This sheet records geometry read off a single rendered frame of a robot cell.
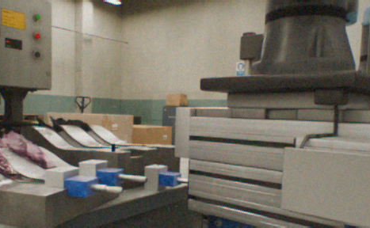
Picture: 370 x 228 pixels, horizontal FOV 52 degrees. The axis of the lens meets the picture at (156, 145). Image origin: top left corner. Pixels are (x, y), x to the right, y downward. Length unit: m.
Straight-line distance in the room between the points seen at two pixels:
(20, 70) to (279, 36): 1.32
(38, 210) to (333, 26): 0.50
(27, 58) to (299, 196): 1.48
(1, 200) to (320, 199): 0.46
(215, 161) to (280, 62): 0.19
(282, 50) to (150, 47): 9.22
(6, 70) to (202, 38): 7.40
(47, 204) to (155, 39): 9.18
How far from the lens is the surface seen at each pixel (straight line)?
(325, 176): 0.42
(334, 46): 0.59
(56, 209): 0.62
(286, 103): 0.57
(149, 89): 9.65
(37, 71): 1.78
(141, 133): 5.70
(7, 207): 0.64
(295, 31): 0.58
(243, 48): 5.24
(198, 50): 8.86
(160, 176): 0.88
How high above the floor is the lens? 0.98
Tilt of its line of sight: 5 degrees down
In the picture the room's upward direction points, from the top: 2 degrees clockwise
